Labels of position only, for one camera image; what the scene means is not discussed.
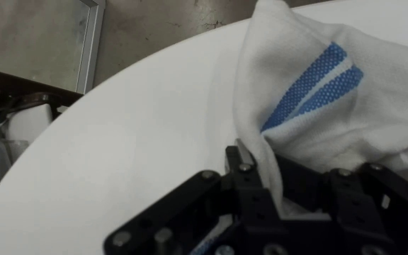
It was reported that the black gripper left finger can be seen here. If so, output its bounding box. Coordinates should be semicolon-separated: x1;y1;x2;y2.
102;144;286;255

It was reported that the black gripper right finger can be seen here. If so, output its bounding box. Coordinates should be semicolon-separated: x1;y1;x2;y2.
275;154;408;255

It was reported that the white towel with blue stripes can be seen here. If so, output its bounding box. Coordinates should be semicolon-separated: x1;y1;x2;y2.
232;0;408;222

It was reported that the clear plastic bag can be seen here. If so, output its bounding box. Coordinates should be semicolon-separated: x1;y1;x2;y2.
0;100;57;204

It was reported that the aluminium frame strip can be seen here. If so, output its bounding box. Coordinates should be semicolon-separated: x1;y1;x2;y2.
74;0;108;95

